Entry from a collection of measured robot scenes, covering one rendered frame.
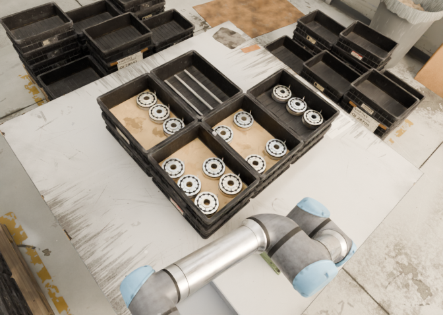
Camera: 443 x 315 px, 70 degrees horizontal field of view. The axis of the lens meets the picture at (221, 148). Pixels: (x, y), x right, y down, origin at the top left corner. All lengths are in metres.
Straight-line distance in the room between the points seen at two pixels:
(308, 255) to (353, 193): 0.94
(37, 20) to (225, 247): 2.45
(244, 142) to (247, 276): 0.61
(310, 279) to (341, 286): 1.50
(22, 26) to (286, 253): 2.52
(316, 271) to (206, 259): 0.27
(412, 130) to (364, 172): 1.53
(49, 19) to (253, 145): 1.95
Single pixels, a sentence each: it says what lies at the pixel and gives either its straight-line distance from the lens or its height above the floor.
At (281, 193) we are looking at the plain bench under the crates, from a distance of 1.61.
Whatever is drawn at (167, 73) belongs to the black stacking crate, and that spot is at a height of 0.86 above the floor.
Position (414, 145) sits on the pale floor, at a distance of 3.22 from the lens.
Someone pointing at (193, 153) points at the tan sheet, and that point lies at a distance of 1.49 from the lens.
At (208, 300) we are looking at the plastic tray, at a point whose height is 1.06.
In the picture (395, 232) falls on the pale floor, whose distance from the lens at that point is 2.67.
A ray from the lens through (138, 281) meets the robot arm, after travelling 0.68.
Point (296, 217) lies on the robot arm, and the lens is 1.28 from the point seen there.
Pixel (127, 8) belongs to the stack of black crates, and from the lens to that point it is 2.83.
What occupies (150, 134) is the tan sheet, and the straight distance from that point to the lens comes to 1.56.
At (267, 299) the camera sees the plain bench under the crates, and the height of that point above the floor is 0.70.
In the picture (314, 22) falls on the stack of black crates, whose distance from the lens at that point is 3.29.
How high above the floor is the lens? 2.09
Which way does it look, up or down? 56 degrees down
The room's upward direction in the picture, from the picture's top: 11 degrees clockwise
